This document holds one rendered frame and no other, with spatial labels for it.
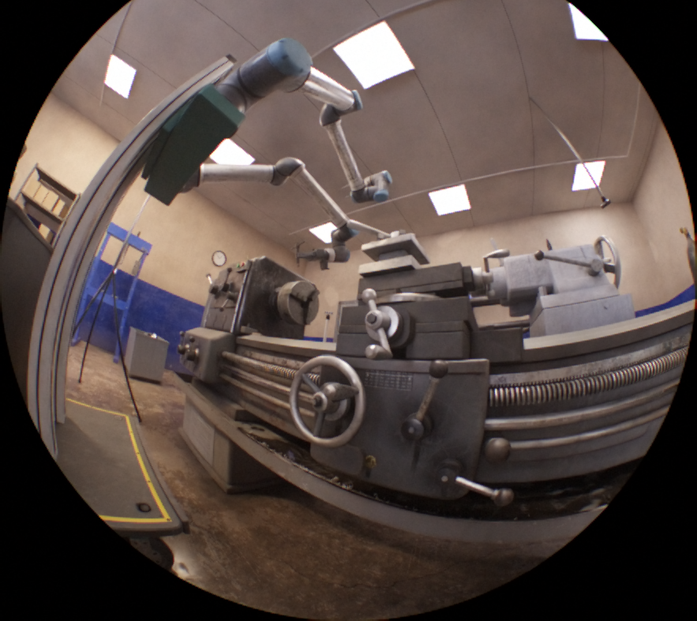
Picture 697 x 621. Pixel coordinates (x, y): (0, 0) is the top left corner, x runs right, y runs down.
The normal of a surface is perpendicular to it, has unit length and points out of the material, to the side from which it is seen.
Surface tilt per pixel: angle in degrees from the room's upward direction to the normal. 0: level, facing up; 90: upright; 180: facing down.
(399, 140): 180
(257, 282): 90
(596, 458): 90
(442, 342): 90
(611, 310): 90
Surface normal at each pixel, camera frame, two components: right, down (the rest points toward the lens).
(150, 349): 0.87, -0.09
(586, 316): -0.56, -0.39
